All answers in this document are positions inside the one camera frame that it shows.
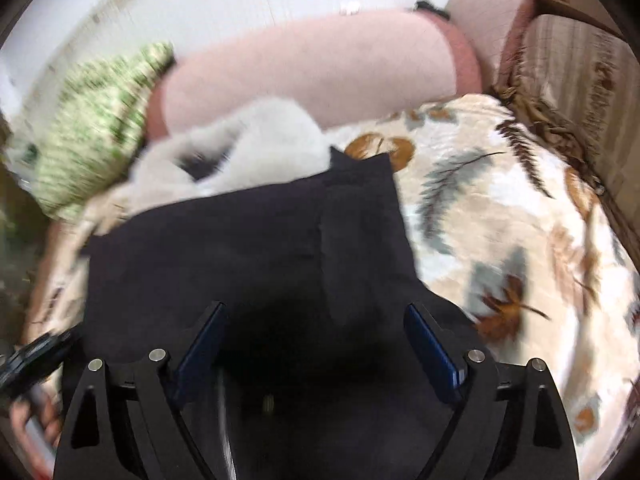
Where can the pink cushion top right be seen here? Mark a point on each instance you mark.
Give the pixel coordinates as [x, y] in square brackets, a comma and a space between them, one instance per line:
[492, 15]

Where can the green patterned pillow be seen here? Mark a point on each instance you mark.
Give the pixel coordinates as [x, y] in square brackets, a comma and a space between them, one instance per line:
[100, 120]

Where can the pink bolster cushion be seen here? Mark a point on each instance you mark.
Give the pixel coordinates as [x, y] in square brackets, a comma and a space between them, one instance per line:
[320, 70]

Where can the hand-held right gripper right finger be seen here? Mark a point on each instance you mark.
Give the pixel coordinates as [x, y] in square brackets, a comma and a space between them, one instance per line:
[432, 355]

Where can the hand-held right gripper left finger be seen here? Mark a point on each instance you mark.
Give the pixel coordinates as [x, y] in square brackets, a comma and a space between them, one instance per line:
[200, 350]

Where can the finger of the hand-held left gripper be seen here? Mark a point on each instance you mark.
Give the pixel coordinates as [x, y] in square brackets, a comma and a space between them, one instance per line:
[35, 360]

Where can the person's left hand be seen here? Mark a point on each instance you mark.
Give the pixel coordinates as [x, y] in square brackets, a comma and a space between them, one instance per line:
[35, 417]

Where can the leaf printed blanket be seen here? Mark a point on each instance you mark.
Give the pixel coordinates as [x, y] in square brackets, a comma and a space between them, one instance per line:
[500, 220]

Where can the beige fringed sofa cover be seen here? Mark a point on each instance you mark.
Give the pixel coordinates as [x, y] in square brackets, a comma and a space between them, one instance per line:
[575, 90]

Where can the black garment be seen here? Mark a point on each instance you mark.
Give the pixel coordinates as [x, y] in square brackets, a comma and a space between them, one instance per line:
[250, 250]

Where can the white fluffy garment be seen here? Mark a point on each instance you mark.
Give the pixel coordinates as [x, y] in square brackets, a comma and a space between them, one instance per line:
[260, 150]

